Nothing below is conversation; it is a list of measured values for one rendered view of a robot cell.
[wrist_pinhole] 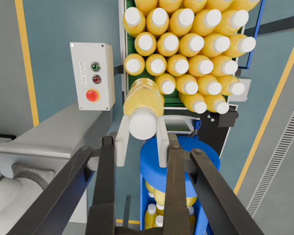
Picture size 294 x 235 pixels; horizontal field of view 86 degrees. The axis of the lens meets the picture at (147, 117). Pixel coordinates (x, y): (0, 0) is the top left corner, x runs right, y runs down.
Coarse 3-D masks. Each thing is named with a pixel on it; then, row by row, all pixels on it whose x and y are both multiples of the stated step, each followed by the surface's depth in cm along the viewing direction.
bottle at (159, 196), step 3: (156, 189) 59; (153, 192) 63; (156, 192) 60; (159, 192) 58; (156, 195) 60; (159, 195) 59; (162, 195) 59; (156, 198) 60; (159, 198) 60; (162, 198) 59; (156, 201) 62; (159, 201) 60; (162, 201) 60; (159, 204) 63; (162, 204) 61
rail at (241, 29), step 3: (243, 27) 53; (240, 30) 54; (243, 30) 53; (237, 33) 56; (240, 33) 54; (243, 33) 54; (237, 57) 57; (234, 60) 58; (237, 60) 57; (234, 75) 59; (225, 96) 64; (228, 96) 62; (225, 99) 64; (228, 99) 62; (228, 102) 63
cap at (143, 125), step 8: (136, 112) 21; (144, 112) 21; (136, 120) 20; (144, 120) 20; (152, 120) 20; (136, 128) 21; (144, 128) 21; (152, 128) 21; (136, 136) 21; (144, 136) 21; (152, 136) 21
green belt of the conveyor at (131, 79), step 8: (128, 0) 57; (128, 40) 62; (128, 48) 63; (144, 56) 64; (144, 72) 66; (128, 80) 67; (168, 96) 70; (176, 96) 70; (168, 104) 71; (176, 104) 71
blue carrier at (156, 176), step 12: (144, 144) 62; (156, 144) 62; (180, 144) 62; (192, 144) 63; (204, 144) 63; (144, 156) 54; (156, 156) 55; (216, 156) 55; (144, 168) 52; (156, 168) 49; (144, 180) 69; (156, 180) 48; (144, 192) 71; (192, 192) 46; (144, 204) 74; (204, 216) 53; (204, 228) 57
